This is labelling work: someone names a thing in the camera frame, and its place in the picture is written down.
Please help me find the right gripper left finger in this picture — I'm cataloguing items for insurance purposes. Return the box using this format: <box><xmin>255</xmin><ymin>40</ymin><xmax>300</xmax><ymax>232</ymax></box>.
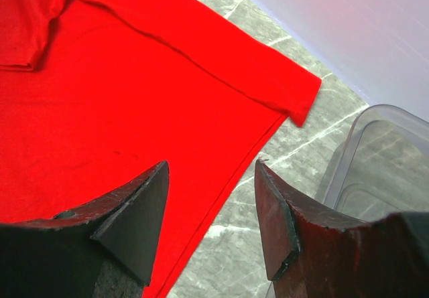
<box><xmin>1</xmin><ymin>161</ymin><xmax>169</xmax><ymax>297</ymax></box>

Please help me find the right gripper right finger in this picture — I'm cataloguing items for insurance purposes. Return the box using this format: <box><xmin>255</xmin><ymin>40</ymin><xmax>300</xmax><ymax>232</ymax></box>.
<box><xmin>255</xmin><ymin>161</ymin><xmax>428</xmax><ymax>297</ymax></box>

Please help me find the red t shirt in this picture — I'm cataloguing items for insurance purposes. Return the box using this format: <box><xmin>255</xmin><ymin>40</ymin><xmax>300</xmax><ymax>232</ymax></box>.
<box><xmin>1</xmin><ymin>0</ymin><xmax>321</xmax><ymax>297</ymax></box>

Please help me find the clear plastic bin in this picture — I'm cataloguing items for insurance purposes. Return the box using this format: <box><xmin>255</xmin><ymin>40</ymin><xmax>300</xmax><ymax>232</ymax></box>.
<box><xmin>311</xmin><ymin>104</ymin><xmax>428</xmax><ymax>222</ymax></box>

